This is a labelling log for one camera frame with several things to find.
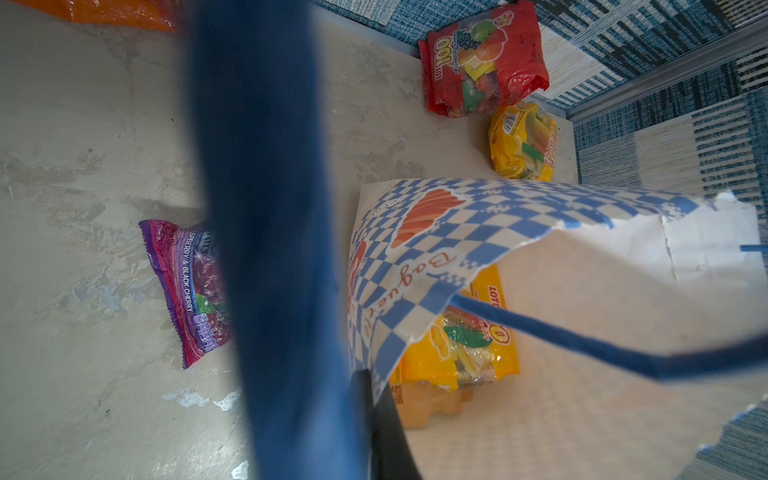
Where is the red candy bag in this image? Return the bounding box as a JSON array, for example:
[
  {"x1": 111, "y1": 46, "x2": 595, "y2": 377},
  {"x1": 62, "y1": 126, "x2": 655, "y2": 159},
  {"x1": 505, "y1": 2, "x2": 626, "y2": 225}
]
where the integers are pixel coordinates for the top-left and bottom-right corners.
[{"x1": 418, "y1": 1, "x2": 550, "y2": 118}]

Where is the orange snack bag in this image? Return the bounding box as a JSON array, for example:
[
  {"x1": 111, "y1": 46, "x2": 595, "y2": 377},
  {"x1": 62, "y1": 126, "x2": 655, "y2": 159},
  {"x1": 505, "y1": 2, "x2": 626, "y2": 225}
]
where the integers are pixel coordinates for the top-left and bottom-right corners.
[{"x1": 11, "y1": 0, "x2": 185, "y2": 32}]

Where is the yellow gummy bag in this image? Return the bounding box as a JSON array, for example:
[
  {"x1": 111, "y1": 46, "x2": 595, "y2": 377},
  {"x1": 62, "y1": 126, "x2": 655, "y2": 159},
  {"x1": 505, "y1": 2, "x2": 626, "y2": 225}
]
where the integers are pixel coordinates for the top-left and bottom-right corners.
[{"x1": 389, "y1": 263, "x2": 522, "y2": 392}]

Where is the blue checkered paper bag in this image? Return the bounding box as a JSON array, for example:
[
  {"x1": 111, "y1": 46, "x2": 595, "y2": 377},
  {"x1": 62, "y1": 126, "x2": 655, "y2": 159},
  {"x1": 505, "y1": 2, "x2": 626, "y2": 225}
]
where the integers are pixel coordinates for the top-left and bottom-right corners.
[{"x1": 185, "y1": 0, "x2": 768, "y2": 480}]

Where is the yellow snack bag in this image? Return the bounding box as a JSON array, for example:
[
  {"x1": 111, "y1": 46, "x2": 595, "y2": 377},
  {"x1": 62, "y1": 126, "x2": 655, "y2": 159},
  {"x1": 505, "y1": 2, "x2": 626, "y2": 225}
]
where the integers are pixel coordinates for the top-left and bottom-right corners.
[{"x1": 488, "y1": 102, "x2": 558, "y2": 182}]

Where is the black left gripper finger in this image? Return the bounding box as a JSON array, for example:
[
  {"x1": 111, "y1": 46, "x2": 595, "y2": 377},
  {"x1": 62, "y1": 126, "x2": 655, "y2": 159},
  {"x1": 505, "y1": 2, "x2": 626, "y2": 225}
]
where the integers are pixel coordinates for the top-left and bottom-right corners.
[{"x1": 351, "y1": 370, "x2": 422, "y2": 480}]

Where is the purple Fox's candy bag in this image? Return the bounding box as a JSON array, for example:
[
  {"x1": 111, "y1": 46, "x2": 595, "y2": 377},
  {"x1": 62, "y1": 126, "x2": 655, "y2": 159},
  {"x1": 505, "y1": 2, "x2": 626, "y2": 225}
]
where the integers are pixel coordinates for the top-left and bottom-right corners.
[{"x1": 139, "y1": 219, "x2": 232, "y2": 369}]

